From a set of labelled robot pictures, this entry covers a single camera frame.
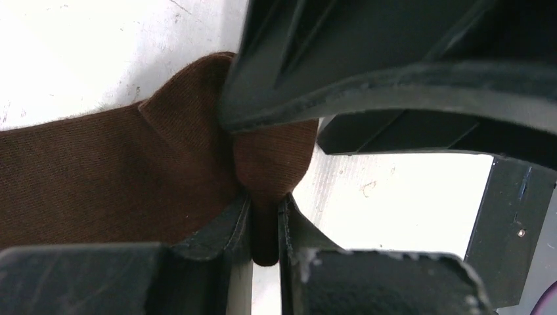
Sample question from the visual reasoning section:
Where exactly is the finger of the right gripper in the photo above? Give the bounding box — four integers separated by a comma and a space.
219, 1, 556, 134
317, 110, 556, 170

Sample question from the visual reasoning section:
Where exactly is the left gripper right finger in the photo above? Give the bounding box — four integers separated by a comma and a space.
278, 195, 494, 315

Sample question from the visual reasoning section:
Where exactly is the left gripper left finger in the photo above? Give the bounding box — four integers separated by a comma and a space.
1, 194, 253, 314

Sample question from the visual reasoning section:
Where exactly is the brown striped sock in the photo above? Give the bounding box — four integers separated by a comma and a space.
1, 52, 318, 266

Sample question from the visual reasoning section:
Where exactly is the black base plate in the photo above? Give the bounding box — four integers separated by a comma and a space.
464, 158, 556, 308

